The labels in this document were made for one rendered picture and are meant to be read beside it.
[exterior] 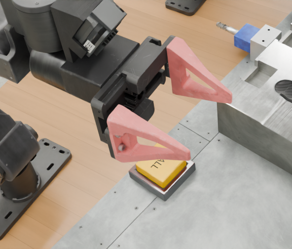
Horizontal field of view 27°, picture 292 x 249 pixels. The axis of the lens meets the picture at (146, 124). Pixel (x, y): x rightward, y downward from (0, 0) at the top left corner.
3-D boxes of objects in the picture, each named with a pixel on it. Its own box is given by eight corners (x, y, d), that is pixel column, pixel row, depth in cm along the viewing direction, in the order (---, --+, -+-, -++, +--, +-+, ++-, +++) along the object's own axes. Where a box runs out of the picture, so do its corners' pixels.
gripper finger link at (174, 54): (243, 59, 58) (160, 27, 62) (204, 110, 55) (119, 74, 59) (242, 105, 64) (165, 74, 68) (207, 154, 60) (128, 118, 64)
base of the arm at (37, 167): (63, 126, 103) (32, 111, 106) (-18, 218, 94) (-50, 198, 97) (74, 154, 109) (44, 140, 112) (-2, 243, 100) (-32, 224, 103)
